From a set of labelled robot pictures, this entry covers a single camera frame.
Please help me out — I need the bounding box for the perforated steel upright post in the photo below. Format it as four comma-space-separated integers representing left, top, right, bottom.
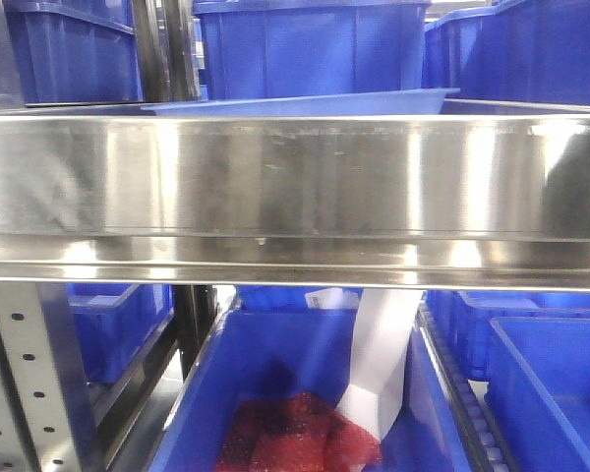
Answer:
0, 281, 104, 471

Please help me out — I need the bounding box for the blue bin upper right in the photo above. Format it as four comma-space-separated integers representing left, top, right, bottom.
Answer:
422, 1, 590, 105

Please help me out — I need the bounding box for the stainless steel shelf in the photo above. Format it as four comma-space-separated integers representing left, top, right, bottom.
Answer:
0, 99, 590, 291

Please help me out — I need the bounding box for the blue bin upper left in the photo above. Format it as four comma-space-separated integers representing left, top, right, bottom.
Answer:
3, 1, 143, 103

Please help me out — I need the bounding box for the red mesh bag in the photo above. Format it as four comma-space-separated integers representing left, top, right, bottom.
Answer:
214, 391, 383, 471

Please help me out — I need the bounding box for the blue bin upper centre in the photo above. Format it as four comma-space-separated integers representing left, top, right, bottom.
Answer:
193, 1, 430, 99

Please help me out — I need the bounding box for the blue plastic tray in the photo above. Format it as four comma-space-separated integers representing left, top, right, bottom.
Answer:
142, 88, 458, 117

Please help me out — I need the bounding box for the blue bin lower right rear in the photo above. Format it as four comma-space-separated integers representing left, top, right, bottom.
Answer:
425, 290, 590, 381

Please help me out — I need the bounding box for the blue bin lower left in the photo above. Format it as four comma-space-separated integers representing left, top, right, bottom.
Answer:
67, 283, 172, 384

